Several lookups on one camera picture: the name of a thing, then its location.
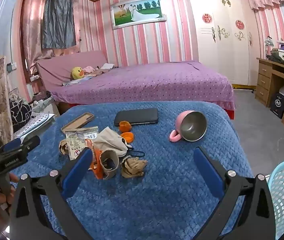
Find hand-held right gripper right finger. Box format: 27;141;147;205
193;146;276;240

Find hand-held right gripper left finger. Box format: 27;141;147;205
8;148;93;240

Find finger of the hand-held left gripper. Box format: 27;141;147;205
19;135;41;155
3;137;23;153

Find torn cardboard tube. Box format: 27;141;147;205
99;150;120;180

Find silver snack wrapper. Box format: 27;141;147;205
65;126;99;160

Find white dotted pad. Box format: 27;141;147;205
13;112;56;139

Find orange snack wrapper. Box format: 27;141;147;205
85;139;104;170

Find black patterned cushion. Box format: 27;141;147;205
9;97;32;130

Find pile of grey clothes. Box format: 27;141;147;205
30;91;55;113

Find beige cloth bag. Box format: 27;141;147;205
92;127;128;157

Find pink steel-lined mug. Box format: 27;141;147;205
169;110;208;142

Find tan flat case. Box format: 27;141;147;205
61;112;95;134

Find blue fleece blanket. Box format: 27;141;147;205
9;101;255;240

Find crumpled brown paper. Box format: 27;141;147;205
120;156;148;179

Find orange peel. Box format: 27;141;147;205
119;121;132;132
120;132;134;143

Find black phone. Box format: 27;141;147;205
114;108;159;127

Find pink padded headboard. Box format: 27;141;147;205
35;50;107;85

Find yellow duck plush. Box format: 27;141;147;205
71;66;85;80

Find black printed box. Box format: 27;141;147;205
269;92;284;119

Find wooden desk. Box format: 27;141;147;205
256;57;284;134

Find bed with purple spotted cover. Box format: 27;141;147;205
49;60;236;119

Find pink curtain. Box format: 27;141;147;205
20;0;57;80

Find white wardrobe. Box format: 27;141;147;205
184;0;261;88

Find grey curtain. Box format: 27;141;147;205
40;0;77;50

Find dark clothes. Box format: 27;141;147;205
267;54;284;65

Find desk lamp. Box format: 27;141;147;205
264;36;275;58

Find framed wedding photo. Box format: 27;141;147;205
109;0;167;30

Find black cord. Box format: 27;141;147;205
125;148;145;157

